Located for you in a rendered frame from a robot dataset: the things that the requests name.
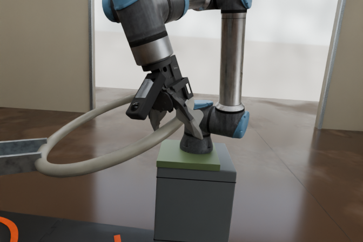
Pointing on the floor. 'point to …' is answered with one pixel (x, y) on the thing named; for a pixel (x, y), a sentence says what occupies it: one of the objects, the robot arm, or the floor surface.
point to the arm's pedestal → (195, 202)
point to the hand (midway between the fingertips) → (176, 139)
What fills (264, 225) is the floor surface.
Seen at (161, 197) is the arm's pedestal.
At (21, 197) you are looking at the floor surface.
